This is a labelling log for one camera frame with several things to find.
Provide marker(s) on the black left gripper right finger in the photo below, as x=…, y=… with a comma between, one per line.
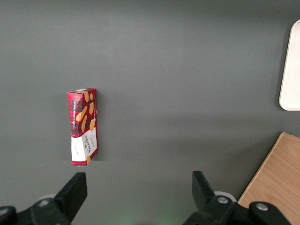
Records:
x=204, y=199

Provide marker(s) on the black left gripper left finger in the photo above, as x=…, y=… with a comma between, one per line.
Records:
x=70, y=194

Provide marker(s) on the white rectangular tray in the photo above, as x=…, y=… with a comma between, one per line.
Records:
x=291, y=75

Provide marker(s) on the red tartan shortbread box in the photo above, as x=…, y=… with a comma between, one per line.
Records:
x=83, y=126

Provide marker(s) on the light wooden board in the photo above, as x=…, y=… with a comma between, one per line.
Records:
x=276, y=178

